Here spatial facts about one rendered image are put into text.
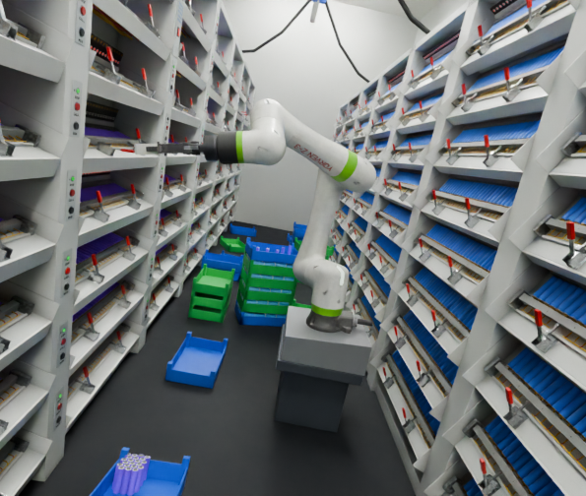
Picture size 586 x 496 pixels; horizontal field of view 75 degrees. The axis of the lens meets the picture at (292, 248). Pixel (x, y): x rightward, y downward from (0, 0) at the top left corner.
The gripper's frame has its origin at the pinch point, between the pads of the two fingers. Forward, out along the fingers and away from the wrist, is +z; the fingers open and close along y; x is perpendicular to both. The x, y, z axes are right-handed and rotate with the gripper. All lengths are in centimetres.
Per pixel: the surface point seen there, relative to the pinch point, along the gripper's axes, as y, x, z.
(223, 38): 181, 81, 3
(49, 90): -27.6, 11.8, 10.3
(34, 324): -31, -41, 20
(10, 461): -32, -78, 32
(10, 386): -32, -56, 29
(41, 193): -27.4, -10.2, 15.9
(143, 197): 42.4, -17.6, 19.1
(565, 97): -24, 9, -105
